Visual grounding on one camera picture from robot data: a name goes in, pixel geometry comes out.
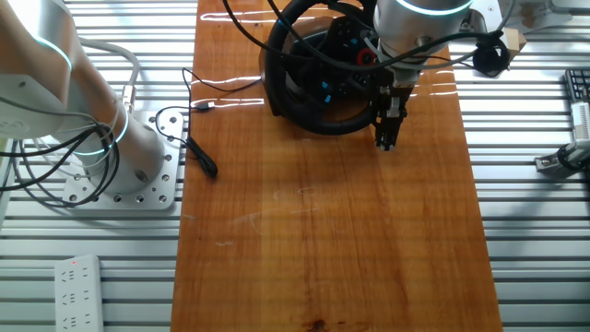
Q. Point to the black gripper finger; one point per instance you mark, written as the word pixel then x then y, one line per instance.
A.
pixel 377 131
pixel 389 133

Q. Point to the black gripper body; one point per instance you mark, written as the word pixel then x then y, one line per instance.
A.
pixel 396 92

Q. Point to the black racing steering wheel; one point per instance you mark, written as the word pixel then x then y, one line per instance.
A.
pixel 275 78

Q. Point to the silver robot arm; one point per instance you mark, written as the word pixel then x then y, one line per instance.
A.
pixel 138 147

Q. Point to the brown wooden board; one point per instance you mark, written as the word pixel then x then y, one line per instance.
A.
pixel 322 230

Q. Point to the tan cardboard box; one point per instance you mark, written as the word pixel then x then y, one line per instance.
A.
pixel 516 40

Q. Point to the black keyboard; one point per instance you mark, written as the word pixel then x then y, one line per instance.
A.
pixel 580 85

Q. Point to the silver robot mounting plate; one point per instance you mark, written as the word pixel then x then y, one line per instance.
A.
pixel 161 189

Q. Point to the white power strip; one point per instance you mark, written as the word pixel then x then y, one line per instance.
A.
pixel 78 295

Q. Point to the silver rod with bracket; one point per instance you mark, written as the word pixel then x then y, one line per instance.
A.
pixel 564 159

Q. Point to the silver ribbed camera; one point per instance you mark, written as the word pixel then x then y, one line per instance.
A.
pixel 581 121

